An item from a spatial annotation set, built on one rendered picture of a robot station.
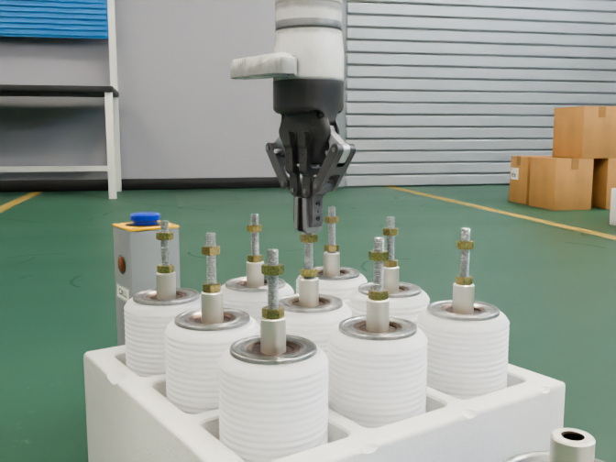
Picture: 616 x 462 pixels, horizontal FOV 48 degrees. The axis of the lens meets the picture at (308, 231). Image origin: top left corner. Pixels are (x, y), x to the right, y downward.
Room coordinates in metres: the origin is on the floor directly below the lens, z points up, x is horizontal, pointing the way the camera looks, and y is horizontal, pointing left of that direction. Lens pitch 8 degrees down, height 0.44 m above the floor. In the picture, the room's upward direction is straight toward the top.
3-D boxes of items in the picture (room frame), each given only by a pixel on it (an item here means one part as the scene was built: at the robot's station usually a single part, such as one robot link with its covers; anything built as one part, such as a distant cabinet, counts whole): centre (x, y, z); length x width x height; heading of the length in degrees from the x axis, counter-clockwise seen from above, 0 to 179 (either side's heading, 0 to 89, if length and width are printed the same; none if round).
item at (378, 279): (0.64, -0.07, 0.30); 0.01 x 0.01 x 0.08
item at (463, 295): (0.71, -0.16, 0.26); 0.02 x 0.02 x 0.03
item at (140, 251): (0.94, 0.23, 0.16); 0.07 x 0.07 x 0.31; 34
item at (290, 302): (0.74, 0.00, 0.25); 0.08 x 0.08 x 0.01
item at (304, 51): (0.73, 0.01, 0.52); 0.11 x 0.09 x 0.06; 129
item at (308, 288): (0.74, 0.00, 0.26); 0.02 x 0.02 x 0.03
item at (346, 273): (0.90, -0.03, 0.25); 0.08 x 0.08 x 0.01
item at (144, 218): (0.94, 0.22, 0.32); 0.04 x 0.04 x 0.02
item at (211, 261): (0.67, 0.10, 0.30); 0.01 x 0.01 x 0.08
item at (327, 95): (0.74, 0.00, 0.45); 0.08 x 0.08 x 0.09
